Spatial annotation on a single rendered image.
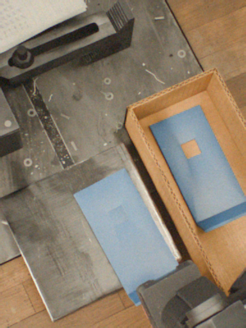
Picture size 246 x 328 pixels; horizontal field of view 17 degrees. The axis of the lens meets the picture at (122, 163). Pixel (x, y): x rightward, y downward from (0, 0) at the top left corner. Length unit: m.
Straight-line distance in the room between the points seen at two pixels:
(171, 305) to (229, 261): 0.17
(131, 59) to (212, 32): 0.11
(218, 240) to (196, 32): 0.28
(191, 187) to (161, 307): 0.20
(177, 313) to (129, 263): 0.15
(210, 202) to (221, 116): 0.11
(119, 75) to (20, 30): 0.14
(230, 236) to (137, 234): 0.12
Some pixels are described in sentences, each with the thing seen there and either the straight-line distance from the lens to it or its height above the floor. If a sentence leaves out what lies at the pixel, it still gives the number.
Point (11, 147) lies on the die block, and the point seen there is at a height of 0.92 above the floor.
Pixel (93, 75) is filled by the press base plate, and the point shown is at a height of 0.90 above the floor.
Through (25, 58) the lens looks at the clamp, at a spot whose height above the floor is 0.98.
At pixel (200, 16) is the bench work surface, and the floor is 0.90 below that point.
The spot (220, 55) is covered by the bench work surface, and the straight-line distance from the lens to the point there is 1.09.
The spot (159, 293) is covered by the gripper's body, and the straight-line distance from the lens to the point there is 0.87.
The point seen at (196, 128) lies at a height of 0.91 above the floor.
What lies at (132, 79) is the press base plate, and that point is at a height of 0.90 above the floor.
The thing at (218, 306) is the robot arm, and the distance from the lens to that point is 0.73.
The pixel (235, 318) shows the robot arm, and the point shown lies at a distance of 0.72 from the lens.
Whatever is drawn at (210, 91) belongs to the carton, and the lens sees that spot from 1.05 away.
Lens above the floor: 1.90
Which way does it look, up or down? 75 degrees down
